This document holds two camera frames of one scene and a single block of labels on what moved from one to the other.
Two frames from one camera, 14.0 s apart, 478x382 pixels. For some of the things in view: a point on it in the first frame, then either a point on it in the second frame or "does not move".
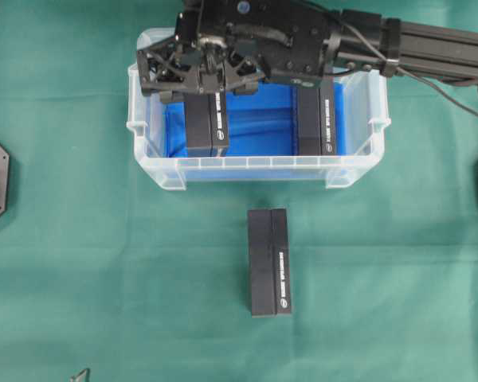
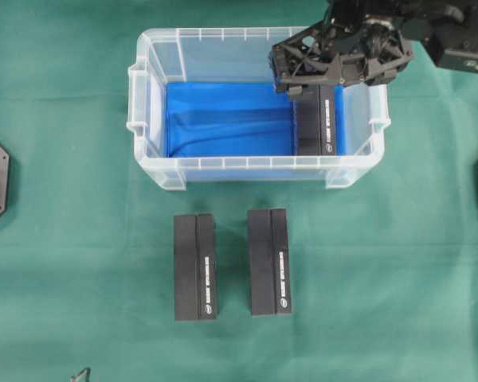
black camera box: x=207 y=124 to x=194 y=267
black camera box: x=270 y=276 does not move
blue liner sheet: x=264 y=122 does not move
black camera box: x=315 y=121 does not move
